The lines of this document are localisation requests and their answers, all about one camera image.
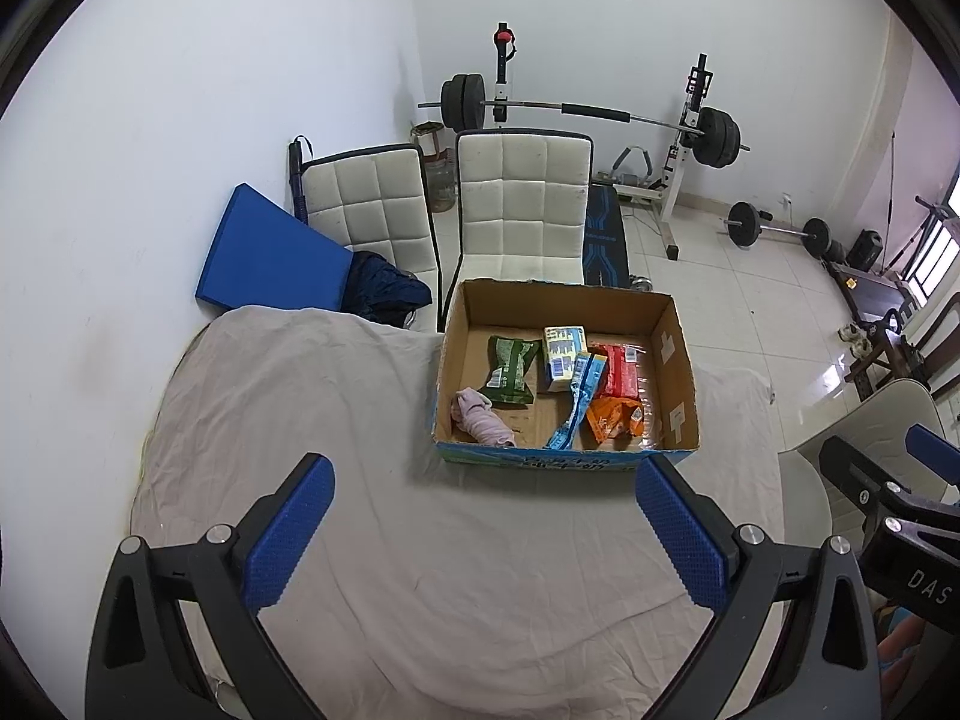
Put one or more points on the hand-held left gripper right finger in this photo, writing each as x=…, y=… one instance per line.
x=682, y=532

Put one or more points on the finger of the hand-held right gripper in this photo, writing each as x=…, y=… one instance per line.
x=937, y=457
x=855, y=472

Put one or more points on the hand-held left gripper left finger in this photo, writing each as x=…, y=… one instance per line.
x=289, y=532

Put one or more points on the orange snack packet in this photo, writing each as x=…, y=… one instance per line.
x=611, y=420

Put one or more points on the cardboard box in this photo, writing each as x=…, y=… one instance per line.
x=667, y=367

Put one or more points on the long blue snack packet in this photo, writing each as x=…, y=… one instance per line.
x=581, y=397

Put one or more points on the red snack packet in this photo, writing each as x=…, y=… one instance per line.
x=622, y=371

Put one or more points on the small white-blue carton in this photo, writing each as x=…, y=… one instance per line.
x=562, y=360

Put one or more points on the light purple sock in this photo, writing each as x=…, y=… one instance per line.
x=484, y=420

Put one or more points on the green snack packet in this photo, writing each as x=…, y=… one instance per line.
x=512, y=371

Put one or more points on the grey shell chair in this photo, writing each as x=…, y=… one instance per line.
x=892, y=409

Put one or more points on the brown wooden chair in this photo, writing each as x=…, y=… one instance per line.
x=937, y=337

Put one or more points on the white shoes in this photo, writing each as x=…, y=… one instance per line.
x=856, y=339

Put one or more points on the grey tablecloth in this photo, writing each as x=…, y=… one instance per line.
x=375, y=405

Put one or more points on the black treadmill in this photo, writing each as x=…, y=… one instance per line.
x=870, y=289

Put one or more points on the window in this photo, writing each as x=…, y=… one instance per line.
x=937, y=247

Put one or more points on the black speaker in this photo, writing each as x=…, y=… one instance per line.
x=866, y=249

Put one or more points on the black tripod stand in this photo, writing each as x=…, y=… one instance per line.
x=930, y=225

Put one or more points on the chrome dumbbell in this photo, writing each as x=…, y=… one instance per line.
x=641, y=283

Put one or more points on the short barbell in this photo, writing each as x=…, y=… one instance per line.
x=780, y=227

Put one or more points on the dark blue jacket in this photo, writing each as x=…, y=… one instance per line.
x=382, y=289

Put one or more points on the blue foam mat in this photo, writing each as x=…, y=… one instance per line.
x=262, y=255

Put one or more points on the black blue weight bench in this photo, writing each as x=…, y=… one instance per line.
x=604, y=232

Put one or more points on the white barbell rack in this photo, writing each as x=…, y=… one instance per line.
x=675, y=187

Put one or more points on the white padded chair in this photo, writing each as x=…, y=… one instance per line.
x=367, y=195
x=517, y=202

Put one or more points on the black blue pole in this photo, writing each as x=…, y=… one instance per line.
x=298, y=180

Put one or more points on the clear plastic jug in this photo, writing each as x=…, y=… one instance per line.
x=441, y=184

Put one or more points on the long barbell with black plates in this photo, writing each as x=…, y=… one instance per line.
x=592, y=111

